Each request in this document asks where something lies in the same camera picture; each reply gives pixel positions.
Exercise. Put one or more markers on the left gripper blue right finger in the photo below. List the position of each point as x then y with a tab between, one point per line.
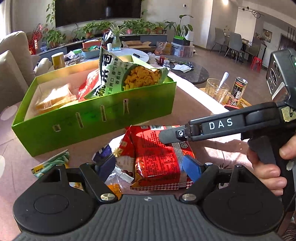
191	167

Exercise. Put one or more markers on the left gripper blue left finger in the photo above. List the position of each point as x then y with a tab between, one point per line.
104	169

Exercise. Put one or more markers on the orange snack packet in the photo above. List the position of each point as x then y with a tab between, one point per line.
113	184

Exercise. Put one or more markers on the clear bread cake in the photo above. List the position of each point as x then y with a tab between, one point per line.
54	99

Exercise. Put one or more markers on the green chips bag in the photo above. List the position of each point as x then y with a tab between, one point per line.
114	75

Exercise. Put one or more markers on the small green snack packet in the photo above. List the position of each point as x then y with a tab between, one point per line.
61	158

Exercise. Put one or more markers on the black drink can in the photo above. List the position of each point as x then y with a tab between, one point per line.
238	90

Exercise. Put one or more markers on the glass mug with spoon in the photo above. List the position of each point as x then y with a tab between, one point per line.
219	90

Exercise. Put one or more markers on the green cardboard box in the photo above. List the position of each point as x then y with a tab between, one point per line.
79	121

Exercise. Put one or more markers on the dark marble round table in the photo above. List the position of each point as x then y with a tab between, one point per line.
187	69

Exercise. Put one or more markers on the blue snack basket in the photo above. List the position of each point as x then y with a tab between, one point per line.
89	54

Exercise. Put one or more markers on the yellow snack canister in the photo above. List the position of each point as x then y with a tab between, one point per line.
58	60

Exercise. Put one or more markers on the white round coffee table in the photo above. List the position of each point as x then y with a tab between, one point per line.
77	57

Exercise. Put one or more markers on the glass vase with plant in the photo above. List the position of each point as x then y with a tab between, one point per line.
116	30

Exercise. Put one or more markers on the cardboard box on floor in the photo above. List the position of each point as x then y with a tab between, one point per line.
136	44

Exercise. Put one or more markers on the beige sofa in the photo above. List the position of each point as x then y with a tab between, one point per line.
19	68

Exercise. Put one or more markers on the black wall television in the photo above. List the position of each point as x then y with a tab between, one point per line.
76	11

